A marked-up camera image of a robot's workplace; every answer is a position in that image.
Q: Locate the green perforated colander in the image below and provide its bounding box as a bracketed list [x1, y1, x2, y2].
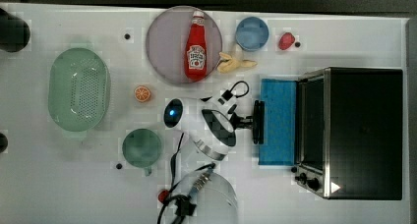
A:
[47, 44, 110, 140]

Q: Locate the small black post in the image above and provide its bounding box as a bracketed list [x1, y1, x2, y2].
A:
[0, 133, 8, 153]

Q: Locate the green cup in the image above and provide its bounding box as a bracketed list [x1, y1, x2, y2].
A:
[122, 129, 162, 176]

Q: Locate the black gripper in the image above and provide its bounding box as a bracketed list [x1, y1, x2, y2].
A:
[227, 104, 253, 130]

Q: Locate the red strawberry toy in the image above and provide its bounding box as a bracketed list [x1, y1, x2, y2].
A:
[278, 32, 295, 50]

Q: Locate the blue bowl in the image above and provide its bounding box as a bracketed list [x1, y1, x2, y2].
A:
[235, 17, 269, 51]

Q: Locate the black cylinder base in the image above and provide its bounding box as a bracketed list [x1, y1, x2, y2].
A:
[0, 9, 30, 53]

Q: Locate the yellow banana peel toy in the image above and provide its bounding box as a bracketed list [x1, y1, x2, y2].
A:
[216, 52, 257, 74]

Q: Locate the red ketchup bottle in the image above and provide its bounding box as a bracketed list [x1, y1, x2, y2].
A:
[184, 11, 207, 82]

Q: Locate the black toaster oven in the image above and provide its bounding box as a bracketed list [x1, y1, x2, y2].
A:
[258, 67, 403, 200]

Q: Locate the orange slice toy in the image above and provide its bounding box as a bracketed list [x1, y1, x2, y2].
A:
[135, 85, 151, 103]

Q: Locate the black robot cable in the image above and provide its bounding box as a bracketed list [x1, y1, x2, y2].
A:
[156, 132, 217, 224]

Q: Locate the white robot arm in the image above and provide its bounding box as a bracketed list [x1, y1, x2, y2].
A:
[157, 96, 264, 224]

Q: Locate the purple round plate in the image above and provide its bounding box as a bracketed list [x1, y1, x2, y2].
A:
[146, 6, 222, 84]

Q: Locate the red tomato toy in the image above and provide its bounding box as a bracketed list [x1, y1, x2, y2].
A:
[157, 190, 169, 202]

